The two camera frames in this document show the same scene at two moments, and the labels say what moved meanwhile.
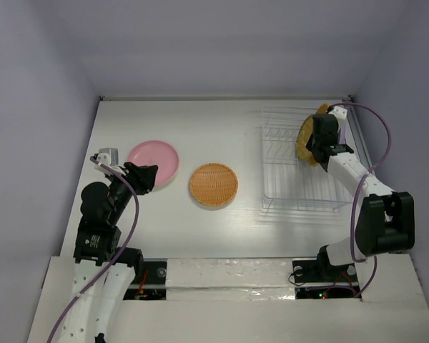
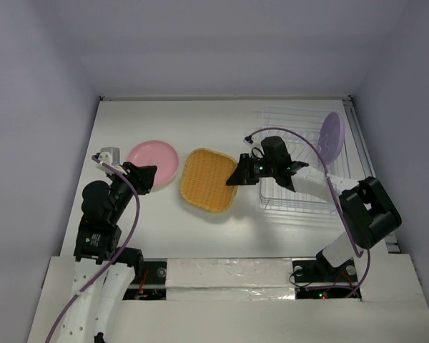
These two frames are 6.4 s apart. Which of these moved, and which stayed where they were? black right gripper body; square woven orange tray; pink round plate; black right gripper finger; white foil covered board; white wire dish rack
Moved: black right gripper body; square woven orange tray; black right gripper finger
Stayed: white foil covered board; white wire dish rack; pink round plate
